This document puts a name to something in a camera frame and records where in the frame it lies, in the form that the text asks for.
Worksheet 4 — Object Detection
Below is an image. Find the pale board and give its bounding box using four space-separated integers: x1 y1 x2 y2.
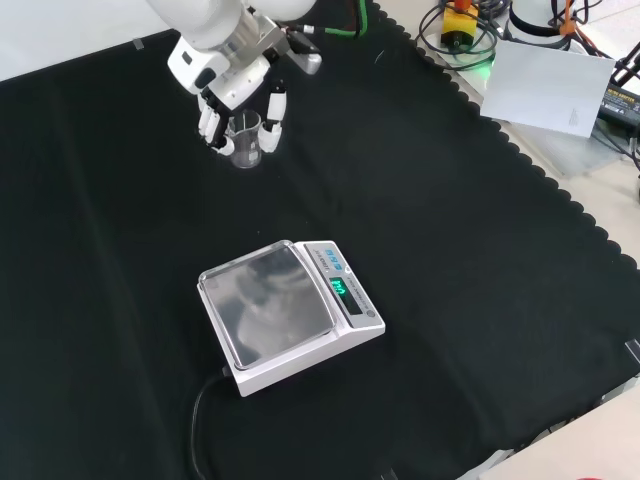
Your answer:
479 39 617 138

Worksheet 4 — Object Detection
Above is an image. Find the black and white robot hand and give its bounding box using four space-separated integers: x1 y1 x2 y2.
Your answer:
167 37 290 157

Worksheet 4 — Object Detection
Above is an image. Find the orange cable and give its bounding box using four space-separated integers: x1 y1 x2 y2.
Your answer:
558 14 604 57

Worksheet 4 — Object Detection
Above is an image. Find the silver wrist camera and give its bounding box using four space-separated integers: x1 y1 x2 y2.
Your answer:
285 29 324 76

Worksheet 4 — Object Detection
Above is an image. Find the black power adapter yellow label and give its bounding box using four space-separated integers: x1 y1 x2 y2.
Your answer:
597 83 640 127

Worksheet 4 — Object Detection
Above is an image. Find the green cable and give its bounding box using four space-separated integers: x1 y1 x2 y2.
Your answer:
323 0 372 39

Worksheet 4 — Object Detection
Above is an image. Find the yellow stop button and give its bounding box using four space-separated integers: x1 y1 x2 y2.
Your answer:
439 0 480 49

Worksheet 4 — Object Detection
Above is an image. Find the white electronic balance steel pan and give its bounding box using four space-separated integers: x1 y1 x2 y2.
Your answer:
197 239 387 399

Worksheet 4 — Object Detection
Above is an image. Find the black balance power cable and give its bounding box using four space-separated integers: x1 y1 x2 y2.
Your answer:
191 366 234 480

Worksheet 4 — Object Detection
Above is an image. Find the black bench cloth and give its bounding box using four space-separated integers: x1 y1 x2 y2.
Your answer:
0 0 640 480

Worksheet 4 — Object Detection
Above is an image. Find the clear glass beaker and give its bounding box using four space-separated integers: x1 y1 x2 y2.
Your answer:
224 110 264 170

